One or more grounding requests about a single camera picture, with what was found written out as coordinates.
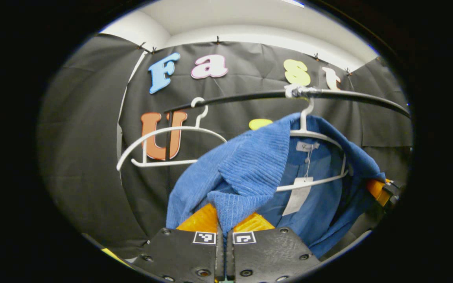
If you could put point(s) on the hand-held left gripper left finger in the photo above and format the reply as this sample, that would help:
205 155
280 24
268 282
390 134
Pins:
179 255

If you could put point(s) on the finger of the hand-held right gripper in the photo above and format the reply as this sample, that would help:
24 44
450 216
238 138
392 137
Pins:
376 188

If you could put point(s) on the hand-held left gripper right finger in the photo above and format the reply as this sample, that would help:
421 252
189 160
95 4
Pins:
269 255

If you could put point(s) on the blue jacket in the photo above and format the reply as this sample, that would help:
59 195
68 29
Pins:
250 169

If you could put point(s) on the black clothes rack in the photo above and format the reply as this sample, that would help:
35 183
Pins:
348 95

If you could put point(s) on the white plastic clothes hanger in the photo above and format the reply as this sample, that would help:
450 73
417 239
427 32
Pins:
303 124
179 127

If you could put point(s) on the white paper garment tag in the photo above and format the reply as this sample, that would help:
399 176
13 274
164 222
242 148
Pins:
297 196

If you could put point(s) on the black backdrop cloth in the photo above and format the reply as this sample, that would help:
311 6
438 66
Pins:
85 157

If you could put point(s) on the ceiling light panel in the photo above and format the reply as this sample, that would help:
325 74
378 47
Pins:
294 3

